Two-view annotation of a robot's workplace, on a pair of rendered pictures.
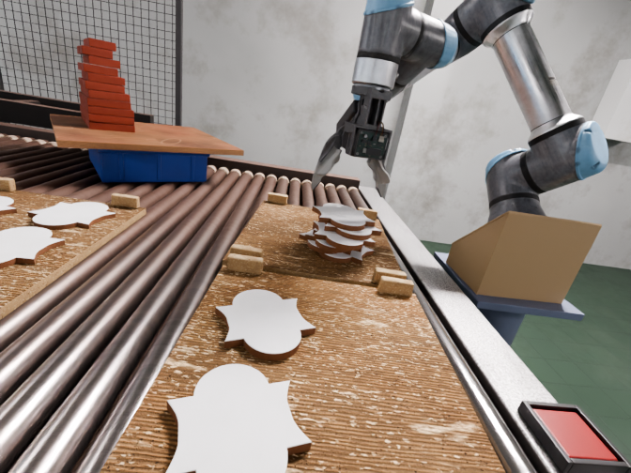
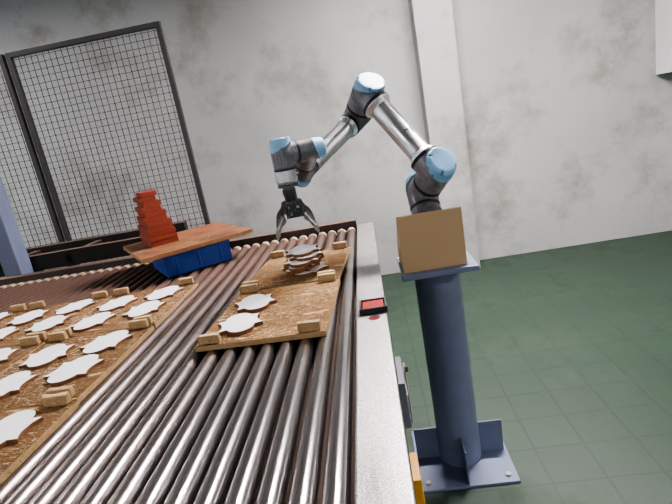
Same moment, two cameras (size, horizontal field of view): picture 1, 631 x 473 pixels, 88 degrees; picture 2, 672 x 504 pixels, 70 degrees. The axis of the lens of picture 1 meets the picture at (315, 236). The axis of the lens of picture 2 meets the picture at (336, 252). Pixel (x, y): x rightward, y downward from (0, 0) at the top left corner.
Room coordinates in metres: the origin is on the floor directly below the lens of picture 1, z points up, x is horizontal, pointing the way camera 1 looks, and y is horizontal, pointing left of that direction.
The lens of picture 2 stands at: (-0.96, -0.50, 1.41)
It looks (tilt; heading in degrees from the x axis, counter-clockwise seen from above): 14 degrees down; 11
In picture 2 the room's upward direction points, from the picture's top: 10 degrees counter-clockwise
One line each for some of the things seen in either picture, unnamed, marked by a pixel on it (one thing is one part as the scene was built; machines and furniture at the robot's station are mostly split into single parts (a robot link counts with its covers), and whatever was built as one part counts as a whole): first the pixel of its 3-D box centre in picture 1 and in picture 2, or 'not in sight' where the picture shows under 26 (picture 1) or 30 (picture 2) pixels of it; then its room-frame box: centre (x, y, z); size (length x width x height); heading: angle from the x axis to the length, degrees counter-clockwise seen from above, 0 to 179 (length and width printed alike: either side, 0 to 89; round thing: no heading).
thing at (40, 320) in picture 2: not in sight; (37, 320); (0.45, 0.91, 0.94); 0.41 x 0.35 x 0.04; 6
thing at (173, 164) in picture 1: (146, 156); (190, 253); (1.09, 0.60, 0.97); 0.31 x 0.31 x 0.10; 41
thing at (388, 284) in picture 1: (395, 286); (326, 277); (0.52, -0.16, 0.95); 0.06 x 0.02 x 0.03; 93
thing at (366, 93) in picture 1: (365, 124); (291, 200); (0.64, -0.06, 1.20); 0.09 x 0.08 x 0.12; 15
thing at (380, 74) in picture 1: (376, 76); (287, 177); (0.65, -0.06, 1.28); 0.08 x 0.08 x 0.05
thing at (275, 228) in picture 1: (319, 236); (300, 268); (0.74, -0.01, 0.93); 0.41 x 0.35 x 0.02; 2
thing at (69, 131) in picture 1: (145, 134); (185, 239); (1.14, 0.64, 1.03); 0.50 x 0.50 x 0.02; 41
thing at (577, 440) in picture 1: (570, 436); (373, 306); (0.28, -0.33, 0.92); 0.06 x 0.06 x 0.01; 6
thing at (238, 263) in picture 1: (245, 264); (249, 288); (0.50, 0.11, 0.95); 0.06 x 0.02 x 0.03; 93
